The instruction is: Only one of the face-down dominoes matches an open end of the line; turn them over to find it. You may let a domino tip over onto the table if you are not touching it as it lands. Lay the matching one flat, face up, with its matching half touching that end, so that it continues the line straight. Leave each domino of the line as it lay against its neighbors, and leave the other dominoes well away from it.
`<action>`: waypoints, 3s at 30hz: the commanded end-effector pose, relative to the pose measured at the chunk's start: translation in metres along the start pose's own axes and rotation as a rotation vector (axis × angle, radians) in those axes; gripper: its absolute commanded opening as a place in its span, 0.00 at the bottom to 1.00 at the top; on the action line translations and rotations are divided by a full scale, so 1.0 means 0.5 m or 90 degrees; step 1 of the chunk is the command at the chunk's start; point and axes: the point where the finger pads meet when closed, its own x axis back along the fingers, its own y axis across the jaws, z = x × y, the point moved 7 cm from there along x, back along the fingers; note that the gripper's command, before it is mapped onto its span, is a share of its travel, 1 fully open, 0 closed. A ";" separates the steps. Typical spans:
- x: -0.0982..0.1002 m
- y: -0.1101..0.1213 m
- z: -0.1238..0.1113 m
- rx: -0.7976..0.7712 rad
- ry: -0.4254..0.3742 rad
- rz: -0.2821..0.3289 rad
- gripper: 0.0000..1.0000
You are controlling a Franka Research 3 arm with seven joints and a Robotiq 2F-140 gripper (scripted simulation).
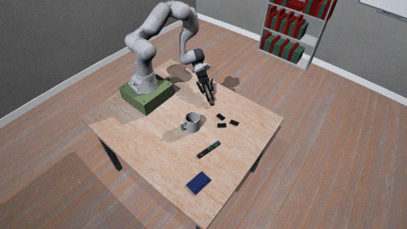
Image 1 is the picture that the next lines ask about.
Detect grey mug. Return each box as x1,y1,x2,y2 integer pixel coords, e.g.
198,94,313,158
180,111,200,133

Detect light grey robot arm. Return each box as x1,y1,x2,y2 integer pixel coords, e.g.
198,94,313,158
124,0,211,95

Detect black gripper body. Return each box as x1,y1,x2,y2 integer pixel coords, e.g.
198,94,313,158
197,70,210,85

